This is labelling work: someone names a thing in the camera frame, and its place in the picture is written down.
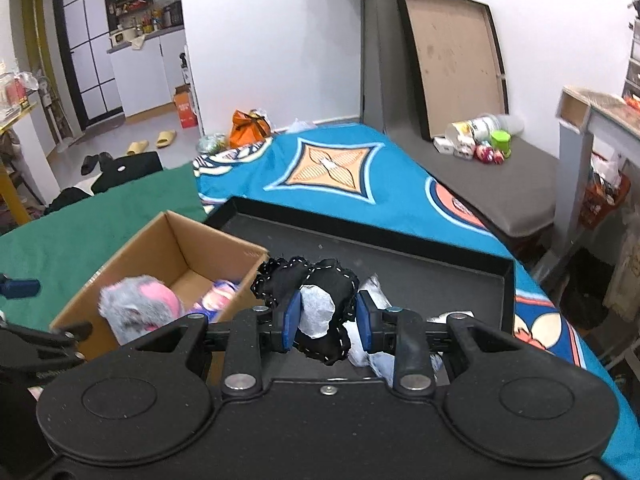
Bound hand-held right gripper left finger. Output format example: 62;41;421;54
122;290;303;401

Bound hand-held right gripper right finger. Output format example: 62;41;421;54
355;289;532;400

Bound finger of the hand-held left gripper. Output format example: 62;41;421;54
0;321;94;362
0;275;41;299

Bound clear bag with white filling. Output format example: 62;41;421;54
348;274;448;387

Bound black cloth with white stitching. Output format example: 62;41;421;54
250;256;361;366

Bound purple tissue pack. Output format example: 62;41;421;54
192;280;241;323

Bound grey fluffy plush toy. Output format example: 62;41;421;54
98;275;183;346

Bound brown cardboard box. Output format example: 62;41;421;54
49;210;271;391

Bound green blanket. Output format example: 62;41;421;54
0;162;208;328

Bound black clothes pile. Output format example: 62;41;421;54
45;185;96;216

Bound yellow table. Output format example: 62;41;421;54
0;100;41;226

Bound blue printed blanket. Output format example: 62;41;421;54
192;124;633;478

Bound black dice stool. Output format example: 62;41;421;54
92;151;164;195

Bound green plant in clear wrap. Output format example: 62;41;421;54
196;132;228;155

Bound orange gift bag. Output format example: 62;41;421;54
229;109;273;150

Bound grey folded mattress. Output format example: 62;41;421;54
363;0;560;261

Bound red and white ball toys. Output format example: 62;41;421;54
475;142;505;165

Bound white jar with green label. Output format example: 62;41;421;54
445;115;501;147

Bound green cup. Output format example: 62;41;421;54
490;130;512;161

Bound orange cardboard box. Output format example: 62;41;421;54
172;84;199;129

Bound white kitchen cabinet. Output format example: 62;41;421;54
107;27;191;121

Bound clear plastic cup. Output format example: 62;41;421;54
495;114;526;136

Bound black grid sliding door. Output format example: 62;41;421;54
50;0;131;131

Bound grey desk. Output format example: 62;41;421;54
555;85;640;261

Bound beige tote bag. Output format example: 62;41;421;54
602;230;640;321

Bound red basket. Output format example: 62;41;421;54
580;160;632;231

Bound black framed brown tray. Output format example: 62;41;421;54
395;0;510;141

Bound row of kitchen bottles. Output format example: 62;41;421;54
112;0;183;33

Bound brown printed mat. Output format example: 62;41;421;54
562;86;640;111

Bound grey drawer organiser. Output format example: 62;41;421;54
622;15;640;103

